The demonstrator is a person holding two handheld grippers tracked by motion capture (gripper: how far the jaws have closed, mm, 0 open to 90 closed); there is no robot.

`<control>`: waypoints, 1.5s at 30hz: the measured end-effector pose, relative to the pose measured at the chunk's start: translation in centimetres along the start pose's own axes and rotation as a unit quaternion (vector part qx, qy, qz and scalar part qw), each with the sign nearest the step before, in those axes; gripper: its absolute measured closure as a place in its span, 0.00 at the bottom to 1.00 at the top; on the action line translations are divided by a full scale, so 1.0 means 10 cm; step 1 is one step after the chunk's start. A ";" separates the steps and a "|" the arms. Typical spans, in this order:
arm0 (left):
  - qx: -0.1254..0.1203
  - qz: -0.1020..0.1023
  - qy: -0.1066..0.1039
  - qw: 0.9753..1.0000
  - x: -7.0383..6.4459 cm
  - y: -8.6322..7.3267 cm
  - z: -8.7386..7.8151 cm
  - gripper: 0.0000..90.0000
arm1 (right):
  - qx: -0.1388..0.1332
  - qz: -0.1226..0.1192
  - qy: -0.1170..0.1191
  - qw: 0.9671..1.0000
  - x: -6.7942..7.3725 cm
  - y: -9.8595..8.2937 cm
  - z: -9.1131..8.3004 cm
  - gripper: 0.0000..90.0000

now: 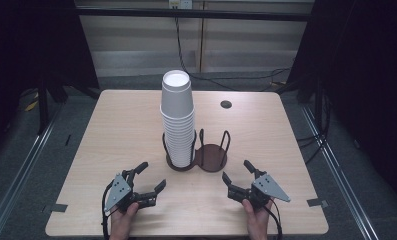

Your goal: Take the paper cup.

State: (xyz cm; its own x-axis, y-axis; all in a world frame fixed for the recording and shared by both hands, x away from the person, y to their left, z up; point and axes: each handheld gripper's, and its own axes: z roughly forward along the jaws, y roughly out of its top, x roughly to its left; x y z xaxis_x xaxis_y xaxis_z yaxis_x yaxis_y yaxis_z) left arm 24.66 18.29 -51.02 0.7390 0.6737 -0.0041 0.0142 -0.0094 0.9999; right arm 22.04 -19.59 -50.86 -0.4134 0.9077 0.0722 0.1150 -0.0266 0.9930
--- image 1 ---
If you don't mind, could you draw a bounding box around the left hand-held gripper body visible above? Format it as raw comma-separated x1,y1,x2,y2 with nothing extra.
103,169,139,214

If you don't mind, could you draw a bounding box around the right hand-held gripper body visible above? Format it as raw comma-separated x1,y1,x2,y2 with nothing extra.
248,173,292,211

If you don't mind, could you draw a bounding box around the dark brown wire cup holder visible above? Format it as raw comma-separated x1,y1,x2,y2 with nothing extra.
161,128,232,174

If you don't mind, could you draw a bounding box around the stack of white paper cups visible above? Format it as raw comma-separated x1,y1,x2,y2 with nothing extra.
159,69,196,168

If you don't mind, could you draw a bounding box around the person's left hand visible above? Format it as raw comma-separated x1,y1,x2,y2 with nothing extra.
109,201,141,240

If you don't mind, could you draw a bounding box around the person's right hand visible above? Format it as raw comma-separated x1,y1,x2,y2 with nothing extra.
241,198,274,240

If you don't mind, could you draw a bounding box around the grey tape strip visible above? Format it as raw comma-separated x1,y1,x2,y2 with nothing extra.
41,203,69,214
306,197,330,209

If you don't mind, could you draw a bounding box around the black metal stand leg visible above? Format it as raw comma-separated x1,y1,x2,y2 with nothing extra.
36,75,51,136

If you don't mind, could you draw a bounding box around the black curtain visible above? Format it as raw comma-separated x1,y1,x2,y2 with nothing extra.
0,0,101,161
286,0,397,214

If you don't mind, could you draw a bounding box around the black horizontal bar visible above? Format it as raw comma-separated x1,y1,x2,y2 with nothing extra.
75,7,312,23

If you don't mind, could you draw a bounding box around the left hand-held gripper black cable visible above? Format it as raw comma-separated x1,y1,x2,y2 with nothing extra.
101,181,116,240

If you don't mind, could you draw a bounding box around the hand-held gripper black cable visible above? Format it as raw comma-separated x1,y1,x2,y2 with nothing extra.
264,199,284,240
101,181,116,240

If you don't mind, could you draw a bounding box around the right hand-held gripper black cable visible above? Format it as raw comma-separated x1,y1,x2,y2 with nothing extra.
264,199,284,240

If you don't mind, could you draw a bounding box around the bundle of black floor cables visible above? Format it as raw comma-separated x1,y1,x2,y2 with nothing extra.
295,89,332,165

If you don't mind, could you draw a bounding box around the metal floor rail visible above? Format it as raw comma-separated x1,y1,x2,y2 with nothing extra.
299,103,381,240
0,99,64,240

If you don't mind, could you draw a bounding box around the black hanging wall cable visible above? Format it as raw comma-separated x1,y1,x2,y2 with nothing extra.
173,8,292,93

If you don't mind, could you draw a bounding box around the white wall outlet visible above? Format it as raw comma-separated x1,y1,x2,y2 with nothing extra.
168,0,194,10

